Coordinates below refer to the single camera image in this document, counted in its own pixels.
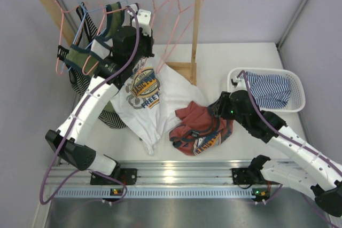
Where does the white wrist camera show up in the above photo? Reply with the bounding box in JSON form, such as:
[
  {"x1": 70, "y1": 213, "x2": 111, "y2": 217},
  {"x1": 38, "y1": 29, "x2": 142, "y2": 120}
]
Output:
[
  {"x1": 131, "y1": 9, "x2": 152, "y2": 37},
  {"x1": 229, "y1": 77, "x2": 250, "y2": 92}
]

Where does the purple cable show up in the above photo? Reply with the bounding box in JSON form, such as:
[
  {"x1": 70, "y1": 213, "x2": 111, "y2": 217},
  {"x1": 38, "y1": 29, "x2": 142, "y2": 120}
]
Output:
[
  {"x1": 237, "y1": 70, "x2": 342, "y2": 228},
  {"x1": 39, "y1": 6, "x2": 141, "y2": 205}
]

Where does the red tank top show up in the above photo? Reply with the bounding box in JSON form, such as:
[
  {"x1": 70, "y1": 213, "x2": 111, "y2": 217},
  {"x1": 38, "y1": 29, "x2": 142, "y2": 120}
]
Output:
[{"x1": 169, "y1": 101, "x2": 233, "y2": 156}]

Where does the green tank top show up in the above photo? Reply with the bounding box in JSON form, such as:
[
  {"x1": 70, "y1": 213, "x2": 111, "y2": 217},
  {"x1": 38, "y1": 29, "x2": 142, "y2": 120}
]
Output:
[{"x1": 65, "y1": 2, "x2": 129, "y2": 113}]

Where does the white plastic laundry basket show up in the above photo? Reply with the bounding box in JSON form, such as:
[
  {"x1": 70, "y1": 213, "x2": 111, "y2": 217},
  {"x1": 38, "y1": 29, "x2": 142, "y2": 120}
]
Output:
[{"x1": 227, "y1": 68, "x2": 306, "y2": 113}]

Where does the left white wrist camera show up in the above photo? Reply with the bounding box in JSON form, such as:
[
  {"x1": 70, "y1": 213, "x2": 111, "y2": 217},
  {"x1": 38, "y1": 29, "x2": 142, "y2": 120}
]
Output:
[{"x1": 131, "y1": 9, "x2": 152, "y2": 37}]

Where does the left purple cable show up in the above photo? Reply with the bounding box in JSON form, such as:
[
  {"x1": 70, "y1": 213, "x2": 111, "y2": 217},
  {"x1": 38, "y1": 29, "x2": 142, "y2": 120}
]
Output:
[{"x1": 39, "y1": 6, "x2": 141, "y2": 205}]

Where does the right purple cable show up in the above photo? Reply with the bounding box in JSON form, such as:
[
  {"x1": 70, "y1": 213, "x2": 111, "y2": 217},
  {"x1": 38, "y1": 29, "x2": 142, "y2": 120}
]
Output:
[{"x1": 237, "y1": 70, "x2": 342, "y2": 228}]

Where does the aluminium mounting rail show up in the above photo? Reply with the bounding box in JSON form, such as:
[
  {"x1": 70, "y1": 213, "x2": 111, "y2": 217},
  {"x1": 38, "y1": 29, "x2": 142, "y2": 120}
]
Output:
[{"x1": 42, "y1": 160, "x2": 332, "y2": 199}]

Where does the black white striped tank top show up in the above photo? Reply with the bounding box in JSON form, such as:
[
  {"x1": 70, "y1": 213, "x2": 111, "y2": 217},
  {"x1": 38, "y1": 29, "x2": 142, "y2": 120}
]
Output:
[{"x1": 57, "y1": 2, "x2": 128, "y2": 130}]

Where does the white motorcycle print tank top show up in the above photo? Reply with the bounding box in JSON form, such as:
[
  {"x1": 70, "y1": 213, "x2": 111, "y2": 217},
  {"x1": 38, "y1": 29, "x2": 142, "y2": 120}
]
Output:
[{"x1": 90, "y1": 3, "x2": 209, "y2": 156}]

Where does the pink hanger with white top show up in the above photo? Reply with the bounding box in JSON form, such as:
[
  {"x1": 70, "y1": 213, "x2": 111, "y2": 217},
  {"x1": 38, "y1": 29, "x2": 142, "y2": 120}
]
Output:
[{"x1": 82, "y1": 0, "x2": 136, "y2": 76}]

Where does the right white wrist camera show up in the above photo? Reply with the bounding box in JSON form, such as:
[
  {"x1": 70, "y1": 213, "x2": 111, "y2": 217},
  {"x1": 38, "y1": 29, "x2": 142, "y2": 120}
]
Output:
[{"x1": 229, "y1": 77, "x2": 250, "y2": 92}]

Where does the blue wire hanger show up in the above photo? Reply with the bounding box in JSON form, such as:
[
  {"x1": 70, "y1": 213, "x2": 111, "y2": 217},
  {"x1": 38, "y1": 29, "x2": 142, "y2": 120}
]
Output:
[{"x1": 61, "y1": 0, "x2": 129, "y2": 74}]

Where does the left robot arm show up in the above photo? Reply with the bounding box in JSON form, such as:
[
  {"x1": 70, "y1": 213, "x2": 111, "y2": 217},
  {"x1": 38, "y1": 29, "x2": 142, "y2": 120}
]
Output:
[{"x1": 45, "y1": 26, "x2": 154, "y2": 184}]

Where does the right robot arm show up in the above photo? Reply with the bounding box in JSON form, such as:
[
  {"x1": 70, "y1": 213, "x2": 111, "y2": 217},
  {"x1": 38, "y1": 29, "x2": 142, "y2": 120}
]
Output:
[{"x1": 209, "y1": 90, "x2": 341, "y2": 217}]

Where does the blue white striped garment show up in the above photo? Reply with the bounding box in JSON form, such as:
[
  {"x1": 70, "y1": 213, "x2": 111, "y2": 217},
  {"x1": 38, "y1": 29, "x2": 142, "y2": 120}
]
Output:
[{"x1": 246, "y1": 72, "x2": 291, "y2": 109}]

